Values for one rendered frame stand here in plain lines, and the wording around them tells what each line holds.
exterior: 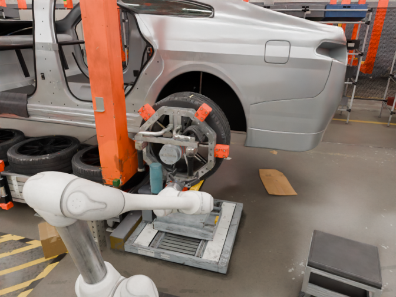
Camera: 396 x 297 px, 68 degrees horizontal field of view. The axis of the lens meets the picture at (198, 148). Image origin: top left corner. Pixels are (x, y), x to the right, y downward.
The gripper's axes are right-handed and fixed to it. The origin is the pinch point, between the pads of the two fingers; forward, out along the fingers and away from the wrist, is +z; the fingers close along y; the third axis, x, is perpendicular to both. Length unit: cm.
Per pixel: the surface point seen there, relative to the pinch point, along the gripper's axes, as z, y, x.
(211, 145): 28.6, 8.2, 7.8
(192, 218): 37, -7, -59
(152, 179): 15.9, -29.7, -17.2
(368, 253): 20, 112, -48
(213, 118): 36.9, 6.4, 24.4
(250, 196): 121, 30, -81
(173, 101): 37, -22, 33
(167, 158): 14.1, -18.1, 1.2
